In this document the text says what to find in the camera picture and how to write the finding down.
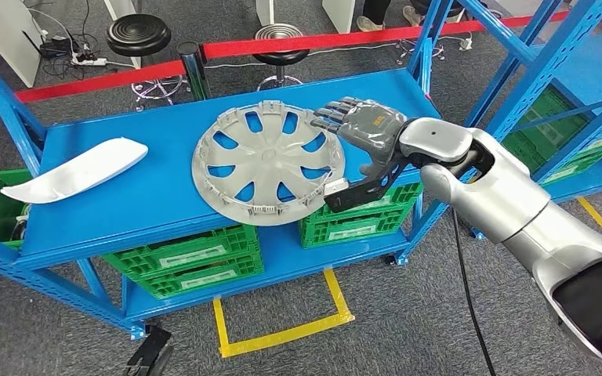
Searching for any blue metal shelf rack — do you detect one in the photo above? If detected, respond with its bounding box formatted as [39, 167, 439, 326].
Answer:
[456, 0, 602, 242]
[0, 0, 602, 341]

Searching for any chrome stanchion post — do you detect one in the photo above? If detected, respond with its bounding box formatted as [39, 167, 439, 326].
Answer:
[176, 41, 211, 102]

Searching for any black network router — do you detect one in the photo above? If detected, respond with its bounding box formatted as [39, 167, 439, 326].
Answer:
[38, 36, 74, 58]

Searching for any black cable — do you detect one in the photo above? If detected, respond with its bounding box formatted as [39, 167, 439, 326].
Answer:
[451, 207, 497, 376]

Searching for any yellow floor tape line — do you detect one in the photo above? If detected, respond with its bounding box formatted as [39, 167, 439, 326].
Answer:
[576, 196, 602, 246]

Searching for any white desk panel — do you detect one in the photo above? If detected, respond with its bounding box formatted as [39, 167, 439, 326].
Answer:
[0, 0, 42, 89]
[321, 0, 357, 34]

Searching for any chrome chair base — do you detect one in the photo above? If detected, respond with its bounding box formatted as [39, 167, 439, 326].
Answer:
[397, 37, 444, 66]

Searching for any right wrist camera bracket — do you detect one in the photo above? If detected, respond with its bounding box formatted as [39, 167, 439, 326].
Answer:
[323, 157, 420, 215]

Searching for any person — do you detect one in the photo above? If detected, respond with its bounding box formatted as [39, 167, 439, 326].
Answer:
[355, 0, 393, 33]
[402, 0, 430, 27]

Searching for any white plastic car trim part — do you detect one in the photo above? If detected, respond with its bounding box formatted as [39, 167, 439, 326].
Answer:
[0, 136, 150, 205]

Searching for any green plastic crate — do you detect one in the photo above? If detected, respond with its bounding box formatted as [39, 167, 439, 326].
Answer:
[299, 204, 414, 249]
[537, 137, 602, 185]
[100, 224, 260, 281]
[300, 181, 424, 225]
[0, 168, 34, 245]
[502, 85, 593, 175]
[134, 254, 265, 301]

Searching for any white power strip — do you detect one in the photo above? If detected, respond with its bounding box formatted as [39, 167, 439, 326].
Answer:
[71, 54, 108, 67]

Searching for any yellow floor tape square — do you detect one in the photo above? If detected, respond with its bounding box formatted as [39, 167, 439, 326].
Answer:
[212, 268, 356, 359]

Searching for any red barrier belt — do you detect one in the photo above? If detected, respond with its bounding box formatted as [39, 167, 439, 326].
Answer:
[0, 4, 602, 113]

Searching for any grey plastic wheel hubcap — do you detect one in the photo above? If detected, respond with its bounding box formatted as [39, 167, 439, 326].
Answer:
[191, 100, 347, 226]

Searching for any white desk leg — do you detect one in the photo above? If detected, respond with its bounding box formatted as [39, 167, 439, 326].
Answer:
[104, 0, 143, 70]
[256, 0, 276, 27]

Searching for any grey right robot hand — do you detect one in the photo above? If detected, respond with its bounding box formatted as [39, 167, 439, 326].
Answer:
[310, 96, 408, 178]

